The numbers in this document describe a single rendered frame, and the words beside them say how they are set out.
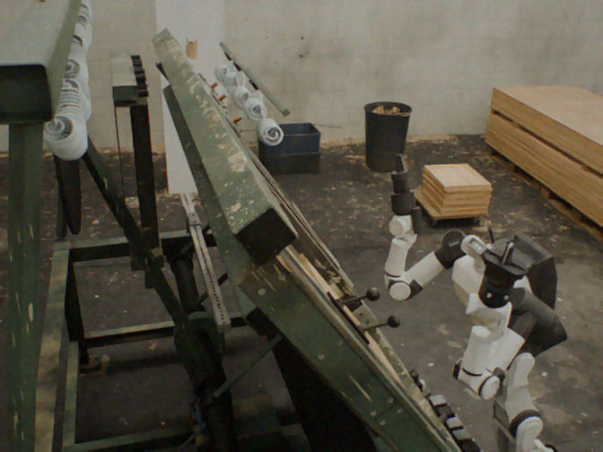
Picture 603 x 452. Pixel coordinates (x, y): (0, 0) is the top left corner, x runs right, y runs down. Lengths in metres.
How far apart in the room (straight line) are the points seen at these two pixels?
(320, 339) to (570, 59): 7.49
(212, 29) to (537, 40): 4.21
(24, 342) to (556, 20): 7.69
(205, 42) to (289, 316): 4.58
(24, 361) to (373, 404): 0.79
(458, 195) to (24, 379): 4.55
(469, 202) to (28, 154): 4.74
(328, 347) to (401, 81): 6.44
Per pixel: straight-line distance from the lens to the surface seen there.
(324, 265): 2.39
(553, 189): 6.40
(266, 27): 7.21
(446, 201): 5.49
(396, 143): 6.67
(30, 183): 1.18
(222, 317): 2.47
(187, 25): 5.73
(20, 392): 1.40
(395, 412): 1.63
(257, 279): 1.28
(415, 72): 7.75
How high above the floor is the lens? 2.41
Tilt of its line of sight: 26 degrees down
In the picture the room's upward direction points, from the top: 1 degrees clockwise
